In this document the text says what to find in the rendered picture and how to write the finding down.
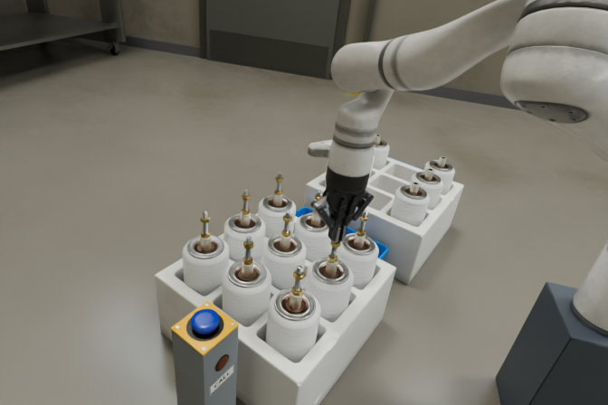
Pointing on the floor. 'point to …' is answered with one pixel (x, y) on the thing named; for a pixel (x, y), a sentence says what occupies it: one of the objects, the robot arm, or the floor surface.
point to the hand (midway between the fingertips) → (337, 231)
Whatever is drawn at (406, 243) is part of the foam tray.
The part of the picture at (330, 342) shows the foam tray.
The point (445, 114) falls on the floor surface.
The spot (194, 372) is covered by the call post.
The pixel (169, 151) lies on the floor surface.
